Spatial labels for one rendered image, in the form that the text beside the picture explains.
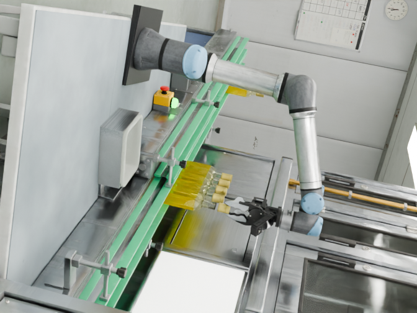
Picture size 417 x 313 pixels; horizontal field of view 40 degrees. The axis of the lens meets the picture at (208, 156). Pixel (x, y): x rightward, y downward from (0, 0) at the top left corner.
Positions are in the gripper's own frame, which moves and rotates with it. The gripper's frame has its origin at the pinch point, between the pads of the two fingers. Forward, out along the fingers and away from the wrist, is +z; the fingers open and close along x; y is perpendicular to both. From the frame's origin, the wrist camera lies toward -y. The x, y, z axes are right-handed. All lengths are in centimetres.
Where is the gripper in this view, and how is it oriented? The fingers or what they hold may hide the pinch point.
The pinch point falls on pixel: (227, 208)
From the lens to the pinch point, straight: 214.8
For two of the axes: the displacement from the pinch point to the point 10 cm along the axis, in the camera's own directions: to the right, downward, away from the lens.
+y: 2.2, -4.6, 8.6
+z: -9.7, -2.2, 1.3
